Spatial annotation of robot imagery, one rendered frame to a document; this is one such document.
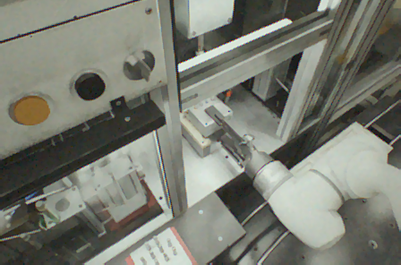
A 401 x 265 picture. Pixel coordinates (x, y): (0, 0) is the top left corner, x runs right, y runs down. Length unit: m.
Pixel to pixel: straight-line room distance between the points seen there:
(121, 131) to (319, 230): 0.46
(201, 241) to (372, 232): 0.63
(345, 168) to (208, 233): 0.36
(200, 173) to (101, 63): 0.57
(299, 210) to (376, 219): 0.56
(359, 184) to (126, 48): 0.52
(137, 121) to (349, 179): 0.47
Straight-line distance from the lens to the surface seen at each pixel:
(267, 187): 0.67
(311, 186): 0.66
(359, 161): 0.65
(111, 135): 0.33
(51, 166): 0.33
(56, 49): 0.29
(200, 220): 0.76
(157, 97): 0.39
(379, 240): 1.14
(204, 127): 0.75
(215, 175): 0.81
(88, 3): 0.28
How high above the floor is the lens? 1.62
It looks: 50 degrees down
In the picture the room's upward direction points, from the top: straight up
